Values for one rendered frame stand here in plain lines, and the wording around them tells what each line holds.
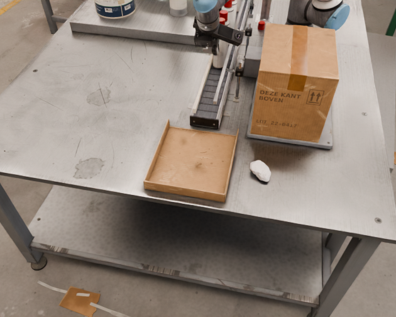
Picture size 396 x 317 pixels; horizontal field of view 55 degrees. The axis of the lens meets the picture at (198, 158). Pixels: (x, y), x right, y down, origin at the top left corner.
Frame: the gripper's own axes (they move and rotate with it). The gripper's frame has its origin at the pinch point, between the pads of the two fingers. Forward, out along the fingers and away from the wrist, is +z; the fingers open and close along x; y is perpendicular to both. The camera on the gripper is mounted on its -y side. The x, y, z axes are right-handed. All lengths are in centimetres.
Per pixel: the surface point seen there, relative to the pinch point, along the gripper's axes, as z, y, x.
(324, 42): -14.4, -36.7, -0.4
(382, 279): 72, -92, 73
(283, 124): -6.7, -28.0, 27.4
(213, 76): 9.9, 1.4, 5.6
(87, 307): 50, 46, 111
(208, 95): 3.6, 1.1, 16.4
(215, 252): 46, -9, 75
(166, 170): -11, 8, 50
